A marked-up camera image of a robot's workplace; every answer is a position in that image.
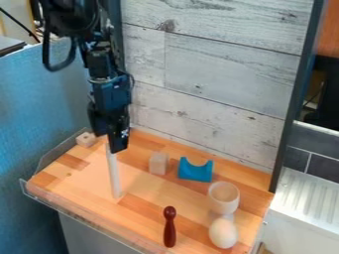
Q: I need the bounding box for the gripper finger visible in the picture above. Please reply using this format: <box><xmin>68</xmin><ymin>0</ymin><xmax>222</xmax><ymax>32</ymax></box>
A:
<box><xmin>105</xmin><ymin>113</ymin><xmax>133</xmax><ymax>155</ymax></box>

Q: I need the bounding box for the blue arch block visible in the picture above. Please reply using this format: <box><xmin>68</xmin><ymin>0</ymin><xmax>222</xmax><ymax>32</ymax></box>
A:
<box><xmin>175</xmin><ymin>156</ymin><xmax>215</xmax><ymax>184</ymax></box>

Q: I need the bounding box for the wooden egg cup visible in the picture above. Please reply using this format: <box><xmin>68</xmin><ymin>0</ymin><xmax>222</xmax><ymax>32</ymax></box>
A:
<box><xmin>206</xmin><ymin>181</ymin><xmax>243</xmax><ymax>223</ymax></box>

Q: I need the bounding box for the small wooden block with hole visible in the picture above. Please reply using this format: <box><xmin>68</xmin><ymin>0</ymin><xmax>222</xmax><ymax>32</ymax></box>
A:
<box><xmin>73</xmin><ymin>132</ymin><xmax>98</xmax><ymax>149</ymax></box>

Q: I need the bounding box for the white cylindrical stick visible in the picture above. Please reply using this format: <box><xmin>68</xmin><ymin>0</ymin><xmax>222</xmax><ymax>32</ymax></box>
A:
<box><xmin>104</xmin><ymin>142</ymin><xmax>125</xmax><ymax>199</ymax></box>

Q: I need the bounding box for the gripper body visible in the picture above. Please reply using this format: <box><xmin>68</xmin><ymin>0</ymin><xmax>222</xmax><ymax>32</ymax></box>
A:
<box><xmin>85</xmin><ymin>74</ymin><xmax>136</xmax><ymax>137</ymax></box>

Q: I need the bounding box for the white wooden egg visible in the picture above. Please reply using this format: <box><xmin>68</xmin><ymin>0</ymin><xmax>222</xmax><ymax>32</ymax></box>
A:
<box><xmin>207</xmin><ymin>217</ymin><xmax>240</xmax><ymax>250</ymax></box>

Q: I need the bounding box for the dark red wooden pin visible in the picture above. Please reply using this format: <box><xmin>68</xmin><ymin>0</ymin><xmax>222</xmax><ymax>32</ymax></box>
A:
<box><xmin>161</xmin><ymin>205</ymin><xmax>179</xmax><ymax>249</ymax></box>

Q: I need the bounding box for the pale wooden cube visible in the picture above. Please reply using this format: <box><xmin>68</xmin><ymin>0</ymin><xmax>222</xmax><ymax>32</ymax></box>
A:
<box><xmin>147</xmin><ymin>151</ymin><xmax>171</xmax><ymax>177</ymax></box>

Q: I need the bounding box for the toy sink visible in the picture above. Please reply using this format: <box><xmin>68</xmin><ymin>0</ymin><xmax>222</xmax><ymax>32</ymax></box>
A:
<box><xmin>259</xmin><ymin>167</ymin><xmax>339</xmax><ymax>254</ymax></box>

